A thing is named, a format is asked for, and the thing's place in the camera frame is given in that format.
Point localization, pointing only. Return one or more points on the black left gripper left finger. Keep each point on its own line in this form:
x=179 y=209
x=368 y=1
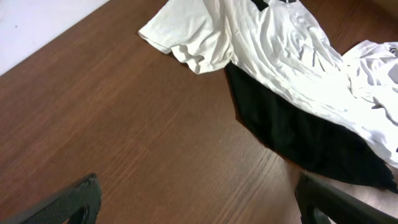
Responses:
x=78 y=203

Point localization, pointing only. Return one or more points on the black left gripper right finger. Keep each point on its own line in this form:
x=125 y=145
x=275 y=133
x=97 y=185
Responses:
x=320 y=202

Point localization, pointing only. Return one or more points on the white t-shirt black print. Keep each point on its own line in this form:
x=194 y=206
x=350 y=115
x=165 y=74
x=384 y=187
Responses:
x=282 y=46

